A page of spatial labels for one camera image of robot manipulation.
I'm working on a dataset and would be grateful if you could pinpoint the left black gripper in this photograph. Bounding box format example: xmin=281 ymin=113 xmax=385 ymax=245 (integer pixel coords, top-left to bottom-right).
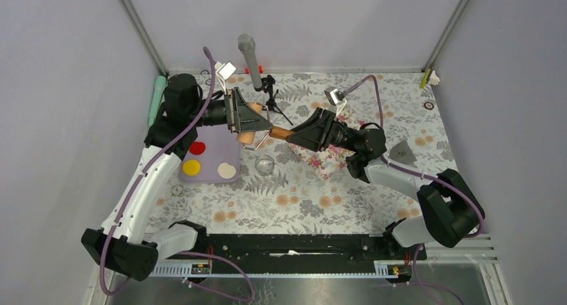
xmin=189 ymin=88 xmax=273 ymax=134

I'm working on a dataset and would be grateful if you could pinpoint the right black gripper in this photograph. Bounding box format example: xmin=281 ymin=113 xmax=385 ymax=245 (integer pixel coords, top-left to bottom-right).
xmin=282 ymin=108 xmax=358 ymax=153

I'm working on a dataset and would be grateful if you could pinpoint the wooden rolling pin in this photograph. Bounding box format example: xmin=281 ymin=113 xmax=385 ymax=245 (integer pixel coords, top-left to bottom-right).
xmin=234 ymin=102 xmax=274 ymax=150

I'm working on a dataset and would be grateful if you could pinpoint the floral cutting board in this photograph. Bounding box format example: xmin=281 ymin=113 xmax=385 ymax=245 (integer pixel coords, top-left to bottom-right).
xmin=288 ymin=114 xmax=356 ymax=180

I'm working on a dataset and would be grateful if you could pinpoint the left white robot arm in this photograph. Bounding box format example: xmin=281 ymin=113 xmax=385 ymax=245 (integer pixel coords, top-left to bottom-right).
xmin=81 ymin=74 xmax=273 ymax=281

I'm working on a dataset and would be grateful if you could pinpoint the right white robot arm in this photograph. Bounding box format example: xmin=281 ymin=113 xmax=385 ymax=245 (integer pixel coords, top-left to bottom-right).
xmin=280 ymin=108 xmax=485 ymax=260

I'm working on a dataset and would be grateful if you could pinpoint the red dough disc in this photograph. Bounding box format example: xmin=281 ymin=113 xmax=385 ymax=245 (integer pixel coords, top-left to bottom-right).
xmin=189 ymin=141 xmax=207 ymax=156

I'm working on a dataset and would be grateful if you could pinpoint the beige dough disc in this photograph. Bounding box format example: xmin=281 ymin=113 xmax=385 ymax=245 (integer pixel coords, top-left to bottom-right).
xmin=217 ymin=163 xmax=237 ymax=179

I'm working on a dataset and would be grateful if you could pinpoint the yellow dough disc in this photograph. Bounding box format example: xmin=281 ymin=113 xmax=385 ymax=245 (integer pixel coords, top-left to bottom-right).
xmin=181 ymin=159 xmax=201 ymax=177

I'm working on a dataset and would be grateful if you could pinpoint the black microphone tripod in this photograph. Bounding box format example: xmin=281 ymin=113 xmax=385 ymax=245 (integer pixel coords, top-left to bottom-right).
xmin=261 ymin=74 xmax=293 ymax=126

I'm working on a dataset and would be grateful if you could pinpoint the purple tray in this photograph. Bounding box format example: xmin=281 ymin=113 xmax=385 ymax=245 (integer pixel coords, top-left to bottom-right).
xmin=178 ymin=125 xmax=241 ymax=183

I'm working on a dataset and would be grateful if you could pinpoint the red clip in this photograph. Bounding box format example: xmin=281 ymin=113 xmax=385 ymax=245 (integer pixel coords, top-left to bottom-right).
xmin=245 ymin=66 xmax=263 ymax=74

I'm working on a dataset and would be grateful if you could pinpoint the grey microphone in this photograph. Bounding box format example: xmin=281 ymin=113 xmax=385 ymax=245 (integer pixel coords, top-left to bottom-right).
xmin=237 ymin=33 xmax=263 ymax=92

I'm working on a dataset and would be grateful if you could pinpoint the floral tablecloth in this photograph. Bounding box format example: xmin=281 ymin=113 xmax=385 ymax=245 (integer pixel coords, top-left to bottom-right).
xmin=146 ymin=73 xmax=456 ymax=233

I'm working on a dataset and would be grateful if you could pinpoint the green marker pen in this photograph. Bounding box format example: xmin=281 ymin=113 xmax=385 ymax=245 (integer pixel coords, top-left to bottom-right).
xmin=148 ymin=76 xmax=167 ymax=126

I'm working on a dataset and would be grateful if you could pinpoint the white clip in corner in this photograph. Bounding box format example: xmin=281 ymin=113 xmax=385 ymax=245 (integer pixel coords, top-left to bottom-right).
xmin=428 ymin=70 xmax=441 ymax=86

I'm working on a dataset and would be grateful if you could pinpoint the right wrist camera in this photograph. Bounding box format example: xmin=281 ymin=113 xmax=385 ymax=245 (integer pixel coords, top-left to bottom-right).
xmin=324 ymin=87 xmax=345 ymax=106

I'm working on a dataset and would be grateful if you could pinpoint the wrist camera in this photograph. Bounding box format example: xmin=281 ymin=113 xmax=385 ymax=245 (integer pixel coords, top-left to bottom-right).
xmin=324 ymin=87 xmax=345 ymax=106
xmin=215 ymin=62 xmax=237 ymax=81

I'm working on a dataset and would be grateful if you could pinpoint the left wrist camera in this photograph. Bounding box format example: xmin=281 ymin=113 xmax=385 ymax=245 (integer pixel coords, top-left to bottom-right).
xmin=215 ymin=62 xmax=237 ymax=81

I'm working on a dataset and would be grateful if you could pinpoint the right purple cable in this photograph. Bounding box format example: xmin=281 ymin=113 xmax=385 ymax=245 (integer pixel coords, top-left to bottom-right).
xmin=344 ymin=74 xmax=485 ymax=305

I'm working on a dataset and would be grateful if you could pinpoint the purple cable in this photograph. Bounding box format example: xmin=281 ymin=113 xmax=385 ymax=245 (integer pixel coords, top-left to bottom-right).
xmin=344 ymin=74 xmax=485 ymax=305
xmin=99 ymin=46 xmax=255 ymax=302

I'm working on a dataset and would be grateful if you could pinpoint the metal scraper wooden handle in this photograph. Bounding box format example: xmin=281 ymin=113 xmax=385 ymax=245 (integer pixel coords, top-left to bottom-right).
xmin=388 ymin=140 xmax=417 ymax=165

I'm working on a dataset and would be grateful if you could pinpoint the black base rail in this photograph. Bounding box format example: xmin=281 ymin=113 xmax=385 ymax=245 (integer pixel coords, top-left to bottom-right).
xmin=198 ymin=234 xmax=417 ymax=275

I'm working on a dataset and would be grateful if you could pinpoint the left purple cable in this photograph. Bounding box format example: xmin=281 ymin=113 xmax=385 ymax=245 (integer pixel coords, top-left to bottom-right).
xmin=99 ymin=46 xmax=255 ymax=302

